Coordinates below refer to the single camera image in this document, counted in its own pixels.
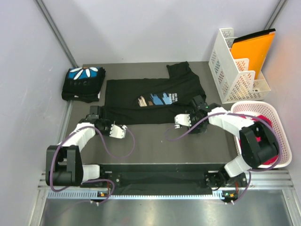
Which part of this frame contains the orange folder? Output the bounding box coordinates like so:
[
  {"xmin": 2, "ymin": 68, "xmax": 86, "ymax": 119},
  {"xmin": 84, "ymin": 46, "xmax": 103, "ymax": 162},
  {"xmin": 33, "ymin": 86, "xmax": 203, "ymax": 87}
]
[{"xmin": 230, "ymin": 28, "xmax": 276, "ymax": 80}]

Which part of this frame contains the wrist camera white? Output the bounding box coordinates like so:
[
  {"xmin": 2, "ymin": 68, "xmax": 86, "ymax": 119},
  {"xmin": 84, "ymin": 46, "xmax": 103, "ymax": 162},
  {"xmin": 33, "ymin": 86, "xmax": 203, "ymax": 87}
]
[
  {"xmin": 174, "ymin": 114, "xmax": 191, "ymax": 129},
  {"xmin": 109, "ymin": 124, "xmax": 127, "ymax": 139}
]

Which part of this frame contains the folded black daisy t-shirt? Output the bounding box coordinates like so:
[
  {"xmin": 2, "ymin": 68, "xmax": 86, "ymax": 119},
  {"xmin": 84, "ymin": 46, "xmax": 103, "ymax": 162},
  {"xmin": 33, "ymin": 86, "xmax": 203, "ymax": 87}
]
[{"xmin": 62, "ymin": 66, "xmax": 106, "ymax": 103}]

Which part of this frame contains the pink red t-shirt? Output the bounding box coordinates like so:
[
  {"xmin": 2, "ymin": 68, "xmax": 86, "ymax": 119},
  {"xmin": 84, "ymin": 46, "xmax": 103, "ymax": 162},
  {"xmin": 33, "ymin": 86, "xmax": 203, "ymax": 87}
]
[{"xmin": 239, "ymin": 114, "xmax": 278, "ymax": 165}]

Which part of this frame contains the left aluminium corner post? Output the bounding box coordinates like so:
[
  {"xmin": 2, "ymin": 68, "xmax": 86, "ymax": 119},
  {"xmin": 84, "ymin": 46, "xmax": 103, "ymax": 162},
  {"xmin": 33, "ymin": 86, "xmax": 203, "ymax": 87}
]
[{"xmin": 33, "ymin": 0, "xmax": 78, "ymax": 67}]

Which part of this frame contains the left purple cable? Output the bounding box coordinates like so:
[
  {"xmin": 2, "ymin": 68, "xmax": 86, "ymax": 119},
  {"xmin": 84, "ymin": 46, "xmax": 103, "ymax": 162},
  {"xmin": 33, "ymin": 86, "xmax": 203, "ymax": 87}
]
[{"xmin": 48, "ymin": 126, "xmax": 136, "ymax": 206}]

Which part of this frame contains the aluminium corner post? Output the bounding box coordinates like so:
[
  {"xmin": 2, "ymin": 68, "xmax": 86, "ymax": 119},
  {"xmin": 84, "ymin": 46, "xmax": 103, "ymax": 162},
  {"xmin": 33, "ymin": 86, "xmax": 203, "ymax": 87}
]
[
  {"xmin": 33, "ymin": 0, "xmax": 78, "ymax": 67},
  {"xmin": 264, "ymin": 0, "xmax": 289, "ymax": 30}
]

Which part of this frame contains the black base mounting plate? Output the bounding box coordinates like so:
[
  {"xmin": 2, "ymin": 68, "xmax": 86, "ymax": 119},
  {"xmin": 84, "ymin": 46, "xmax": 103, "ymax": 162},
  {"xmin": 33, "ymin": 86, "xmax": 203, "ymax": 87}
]
[{"xmin": 79, "ymin": 170, "xmax": 249, "ymax": 195}]

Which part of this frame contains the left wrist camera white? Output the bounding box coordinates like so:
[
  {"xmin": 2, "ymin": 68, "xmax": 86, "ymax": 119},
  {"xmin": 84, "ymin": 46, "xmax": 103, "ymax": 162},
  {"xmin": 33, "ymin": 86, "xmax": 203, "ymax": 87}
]
[{"xmin": 109, "ymin": 124, "xmax": 127, "ymax": 139}]

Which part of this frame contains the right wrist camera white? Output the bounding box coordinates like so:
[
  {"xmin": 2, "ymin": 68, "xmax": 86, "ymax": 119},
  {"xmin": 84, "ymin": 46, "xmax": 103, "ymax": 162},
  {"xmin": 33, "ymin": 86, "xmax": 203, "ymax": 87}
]
[{"xmin": 174, "ymin": 114, "xmax": 191, "ymax": 129}]

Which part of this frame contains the white perforated file organizer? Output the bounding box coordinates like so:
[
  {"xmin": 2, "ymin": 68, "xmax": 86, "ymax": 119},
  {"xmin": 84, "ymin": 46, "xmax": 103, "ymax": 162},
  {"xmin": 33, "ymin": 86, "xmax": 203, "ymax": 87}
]
[{"xmin": 209, "ymin": 28, "xmax": 270, "ymax": 104}]

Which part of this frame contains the aluminium frame rail front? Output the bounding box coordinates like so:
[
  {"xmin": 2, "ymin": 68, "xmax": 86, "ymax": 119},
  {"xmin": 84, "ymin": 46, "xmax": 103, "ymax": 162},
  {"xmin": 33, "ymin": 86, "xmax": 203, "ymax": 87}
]
[{"xmin": 37, "ymin": 170, "xmax": 296, "ymax": 189}]

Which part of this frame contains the purple cable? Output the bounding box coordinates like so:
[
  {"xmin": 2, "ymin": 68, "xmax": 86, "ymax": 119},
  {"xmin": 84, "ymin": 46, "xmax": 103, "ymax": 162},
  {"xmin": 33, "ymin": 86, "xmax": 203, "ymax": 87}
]
[
  {"xmin": 164, "ymin": 112, "xmax": 283, "ymax": 205},
  {"xmin": 48, "ymin": 126, "xmax": 136, "ymax": 206}
]

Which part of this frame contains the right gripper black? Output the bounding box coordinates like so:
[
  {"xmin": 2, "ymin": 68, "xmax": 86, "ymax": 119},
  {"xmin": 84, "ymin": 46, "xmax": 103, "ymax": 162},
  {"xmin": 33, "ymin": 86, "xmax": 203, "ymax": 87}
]
[{"xmin": 185, "ymin": 111, "xmax": 207, "ymax": 134}]

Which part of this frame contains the white slotted cable duct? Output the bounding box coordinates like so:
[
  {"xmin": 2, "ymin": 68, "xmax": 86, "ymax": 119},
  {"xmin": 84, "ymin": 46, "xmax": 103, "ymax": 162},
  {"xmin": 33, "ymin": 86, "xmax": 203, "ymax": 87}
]
[{"xmin": 47, "ymin": 189, "xmax": 240, "ymax": 200}]

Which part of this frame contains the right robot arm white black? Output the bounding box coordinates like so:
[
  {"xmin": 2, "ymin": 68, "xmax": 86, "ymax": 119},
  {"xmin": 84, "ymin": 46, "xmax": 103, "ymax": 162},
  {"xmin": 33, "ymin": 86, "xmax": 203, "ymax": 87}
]
[{"xmin": 189, "ymin": 95, "xmax": 279, "ymax": 187}]

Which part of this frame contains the black graphic t-shirt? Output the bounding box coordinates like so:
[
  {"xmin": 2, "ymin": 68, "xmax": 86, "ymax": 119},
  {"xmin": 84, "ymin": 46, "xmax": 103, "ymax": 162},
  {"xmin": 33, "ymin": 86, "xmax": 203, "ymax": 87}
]
[{"xmin": 102, "ymin": 62, "xmax": 206, "ymax": 125}]

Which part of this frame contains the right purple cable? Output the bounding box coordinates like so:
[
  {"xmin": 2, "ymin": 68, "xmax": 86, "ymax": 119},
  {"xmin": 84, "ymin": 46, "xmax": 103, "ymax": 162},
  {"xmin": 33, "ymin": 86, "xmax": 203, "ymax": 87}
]
[{"xmin": 164, "ymin": 112, "xmax": 283, "ymax": 205}]

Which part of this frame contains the right aluminium corner post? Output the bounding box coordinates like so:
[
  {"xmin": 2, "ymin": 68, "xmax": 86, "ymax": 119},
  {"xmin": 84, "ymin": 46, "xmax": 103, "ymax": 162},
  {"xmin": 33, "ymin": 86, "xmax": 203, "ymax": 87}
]
[{"xmin": 264, "ymin": 0, "xmax": 289, "ymax": 30}]

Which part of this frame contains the white plastic laundry basket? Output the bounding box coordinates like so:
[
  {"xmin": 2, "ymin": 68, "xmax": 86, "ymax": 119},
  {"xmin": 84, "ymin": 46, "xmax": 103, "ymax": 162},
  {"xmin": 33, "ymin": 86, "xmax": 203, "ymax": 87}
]
[{"xmin": 231, "ymin": 101, "xmax": 292, "ymax": 169}]

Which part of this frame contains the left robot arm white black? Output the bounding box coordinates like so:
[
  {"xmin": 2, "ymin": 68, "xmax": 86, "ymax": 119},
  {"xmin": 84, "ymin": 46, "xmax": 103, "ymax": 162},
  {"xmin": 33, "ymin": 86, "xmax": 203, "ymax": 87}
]
[{"xmin": 45, "ymin": 106, "xmax": 111, "ymax": 192}]

